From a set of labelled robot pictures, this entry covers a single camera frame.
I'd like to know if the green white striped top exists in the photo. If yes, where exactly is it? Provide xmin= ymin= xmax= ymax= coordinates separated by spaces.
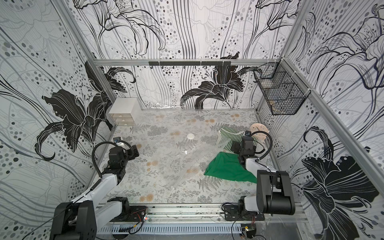
xmin=216 ymin=126 xmax=246 ymax=153

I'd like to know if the green tank top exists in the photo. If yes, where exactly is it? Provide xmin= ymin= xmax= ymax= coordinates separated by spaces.
xmin=204 ymin=152 xmax=257 ymax=184

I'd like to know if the clear plastic vacuum bag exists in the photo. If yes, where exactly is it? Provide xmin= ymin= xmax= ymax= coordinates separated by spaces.
xmin=130 ymin=109 xmax=223 ymax=189

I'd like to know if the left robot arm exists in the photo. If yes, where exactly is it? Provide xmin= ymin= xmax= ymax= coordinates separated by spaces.
xmin=50 ymin=137 xmax=140 ymax=240

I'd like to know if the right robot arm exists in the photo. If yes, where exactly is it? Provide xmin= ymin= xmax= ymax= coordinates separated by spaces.
xmin=231 ymin=131 xmax=296 ymax=215

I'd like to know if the white vacuum bag valve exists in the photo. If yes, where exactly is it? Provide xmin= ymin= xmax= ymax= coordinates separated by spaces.
xmin=187 ymin=133 xmax=195 ymax=140

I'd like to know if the pink round clock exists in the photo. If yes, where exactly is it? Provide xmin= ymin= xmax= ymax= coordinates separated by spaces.
xmin=250 ymin=123 xmax=269 ymax=142

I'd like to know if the white three-drawer organizer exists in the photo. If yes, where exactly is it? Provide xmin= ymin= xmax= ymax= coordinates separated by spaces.
xmin=109 ymin=98 xmax=142 ymax=127

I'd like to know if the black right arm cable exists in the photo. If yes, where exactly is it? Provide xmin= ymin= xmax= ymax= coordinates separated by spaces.
xmin=251 ymin=130 xmax=273 ymax=161

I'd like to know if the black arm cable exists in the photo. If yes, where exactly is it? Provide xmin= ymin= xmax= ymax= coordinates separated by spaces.
xmin=251 ymin=130 xmax=273 ymax=161
xmin=91 ymin=141 xmax=135 ymax=179

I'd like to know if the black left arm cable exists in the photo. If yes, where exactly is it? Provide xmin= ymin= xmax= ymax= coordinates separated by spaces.
xmin=91 ymin=141 xmax=135 ymax=179

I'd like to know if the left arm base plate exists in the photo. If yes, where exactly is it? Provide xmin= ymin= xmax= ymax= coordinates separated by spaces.
xmin=114 ymin=206 xmax=148 ymax=223

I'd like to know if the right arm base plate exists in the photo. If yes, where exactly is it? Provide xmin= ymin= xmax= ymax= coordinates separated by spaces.
xmin=221 ymin=203 xmax=265 ymax=222

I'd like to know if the black wire basket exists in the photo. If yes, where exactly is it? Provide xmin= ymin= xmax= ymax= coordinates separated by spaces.
xmin=253 ymin=60 xmax=307 ymax=116

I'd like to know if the white cable duct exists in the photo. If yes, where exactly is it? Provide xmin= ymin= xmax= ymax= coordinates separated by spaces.
xmin=98 ymin=223 xmax=242 ymax=235

